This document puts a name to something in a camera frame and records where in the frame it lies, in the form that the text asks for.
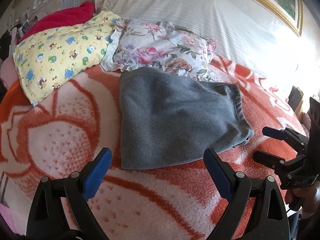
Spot red pillow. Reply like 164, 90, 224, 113
18, 1, 94, 43

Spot yellow cartoon bear pillow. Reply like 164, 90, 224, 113
13, 11, 119, 106

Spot grey sweatpants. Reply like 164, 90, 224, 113
119, 67, 254, 170

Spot striped white headboard cushion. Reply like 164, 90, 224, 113
93, 0, 298, 78

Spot floral pillow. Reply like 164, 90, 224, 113
100, 18, 218, 82

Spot yellow and grey cushion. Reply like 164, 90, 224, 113
288, 86, 304, 116

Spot person's right hand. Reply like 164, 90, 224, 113
285, 181, 319, 213

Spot orange and white blanket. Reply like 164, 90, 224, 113
1, 56, 303, 239

